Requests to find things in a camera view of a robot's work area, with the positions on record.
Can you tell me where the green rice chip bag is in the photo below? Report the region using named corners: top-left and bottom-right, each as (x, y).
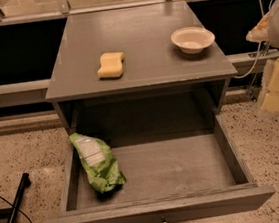
top-left (69, 133), bottom-right (126, 193)

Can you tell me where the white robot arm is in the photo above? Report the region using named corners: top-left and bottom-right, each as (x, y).
top-left (246, 0), bottom-right (279, 114)

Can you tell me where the open grey drawer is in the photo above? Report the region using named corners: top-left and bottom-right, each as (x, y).
top-left (44, 116), bottom-right (275, 223)

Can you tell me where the grey cabinet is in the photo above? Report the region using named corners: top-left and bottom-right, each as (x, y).
top-left (46, 1), bottom-right (237, 107)

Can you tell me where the yellow sponge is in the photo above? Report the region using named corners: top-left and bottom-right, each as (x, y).
top-left (97, 52), bottom-right (124, 79)

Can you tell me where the white bowl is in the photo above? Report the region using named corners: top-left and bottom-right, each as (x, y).
top-left (170, 26), bottom-right (215, 54)

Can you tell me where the black stand leg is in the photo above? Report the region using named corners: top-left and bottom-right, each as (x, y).
top-left (0, 173), bottom-right (31, 223)

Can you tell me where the metal railing frame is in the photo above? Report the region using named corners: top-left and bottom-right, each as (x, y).
top-left (0, 0), bottom-right (279, 137)

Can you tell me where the white hanging cable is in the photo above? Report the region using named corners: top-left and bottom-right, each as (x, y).
top-left (222, 0), bottom-right (279, 81)

